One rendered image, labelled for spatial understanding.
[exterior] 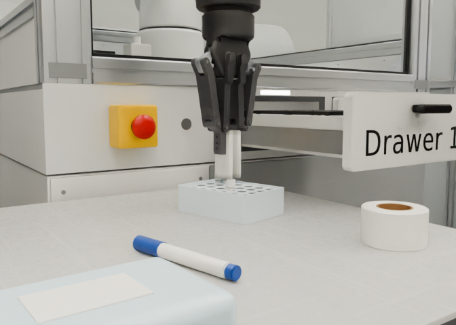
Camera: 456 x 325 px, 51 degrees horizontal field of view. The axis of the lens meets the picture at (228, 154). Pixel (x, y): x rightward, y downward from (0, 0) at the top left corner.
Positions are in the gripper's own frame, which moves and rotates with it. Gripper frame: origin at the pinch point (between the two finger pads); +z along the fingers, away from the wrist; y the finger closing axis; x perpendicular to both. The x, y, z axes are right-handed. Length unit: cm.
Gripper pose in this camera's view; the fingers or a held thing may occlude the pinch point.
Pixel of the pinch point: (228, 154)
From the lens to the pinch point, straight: 70.9
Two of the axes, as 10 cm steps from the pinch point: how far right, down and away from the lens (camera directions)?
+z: 0.0, 9.9, 1.0
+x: 7.5, 0.7, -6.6
